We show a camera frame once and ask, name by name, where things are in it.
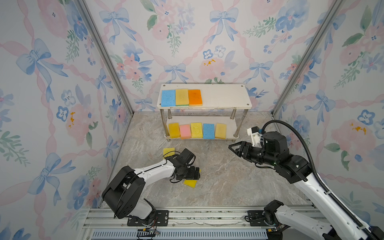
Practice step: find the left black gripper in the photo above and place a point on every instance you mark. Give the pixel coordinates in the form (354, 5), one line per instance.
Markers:
(193, 172)

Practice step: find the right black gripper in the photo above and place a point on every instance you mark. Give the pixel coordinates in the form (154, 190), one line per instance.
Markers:
(245, 150)

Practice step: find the bright yellow sponge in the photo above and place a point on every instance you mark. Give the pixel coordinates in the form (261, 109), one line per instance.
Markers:
(192, 183)

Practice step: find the small tan sponge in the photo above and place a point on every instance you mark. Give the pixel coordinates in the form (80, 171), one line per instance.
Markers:
(221, 131)

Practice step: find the pale yellow sponge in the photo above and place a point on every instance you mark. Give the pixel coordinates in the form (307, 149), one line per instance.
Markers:
(168, 151)

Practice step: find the blue sponge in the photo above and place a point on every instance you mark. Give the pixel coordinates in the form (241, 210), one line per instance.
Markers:
(208, 131)
(168, 98)

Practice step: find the pink sponge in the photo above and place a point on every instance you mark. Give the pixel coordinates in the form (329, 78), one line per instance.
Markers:
(185, 132)

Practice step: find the yellow porous sponge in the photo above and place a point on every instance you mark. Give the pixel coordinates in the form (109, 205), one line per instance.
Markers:
(197, 130)

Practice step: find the orange sponge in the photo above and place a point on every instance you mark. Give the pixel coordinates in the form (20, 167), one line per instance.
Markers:
(195, 98)

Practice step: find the tan yellow sponge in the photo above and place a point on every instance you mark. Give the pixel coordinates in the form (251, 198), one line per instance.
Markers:
(182, 97)

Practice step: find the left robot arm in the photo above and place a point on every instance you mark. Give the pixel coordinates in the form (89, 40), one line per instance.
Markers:
(123, 193)

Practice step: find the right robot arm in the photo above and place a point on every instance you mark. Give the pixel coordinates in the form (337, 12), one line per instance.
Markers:
(342, 223)

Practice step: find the white two-tier shelf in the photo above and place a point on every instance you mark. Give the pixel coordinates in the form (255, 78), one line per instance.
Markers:
(222, 104)

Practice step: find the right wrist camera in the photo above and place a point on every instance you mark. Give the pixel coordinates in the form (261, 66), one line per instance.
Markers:
(256, 137)

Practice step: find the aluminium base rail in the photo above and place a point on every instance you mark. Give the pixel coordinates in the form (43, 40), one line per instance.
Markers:
(189, 223)

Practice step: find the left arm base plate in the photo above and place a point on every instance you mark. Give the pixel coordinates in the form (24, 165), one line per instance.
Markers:
(158, 218)

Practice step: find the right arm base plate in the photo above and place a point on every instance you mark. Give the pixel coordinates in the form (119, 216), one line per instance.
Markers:
(258, 218)

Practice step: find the right aluminium corner post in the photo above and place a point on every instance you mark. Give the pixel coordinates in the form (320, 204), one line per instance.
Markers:
(323, 28)

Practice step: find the aluminium corner post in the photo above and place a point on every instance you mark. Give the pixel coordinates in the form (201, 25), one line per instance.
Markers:
(323, 28)
(95, 34)

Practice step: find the left aluminium corner post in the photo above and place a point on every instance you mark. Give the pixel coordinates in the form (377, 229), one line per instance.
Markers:
(95, 34)

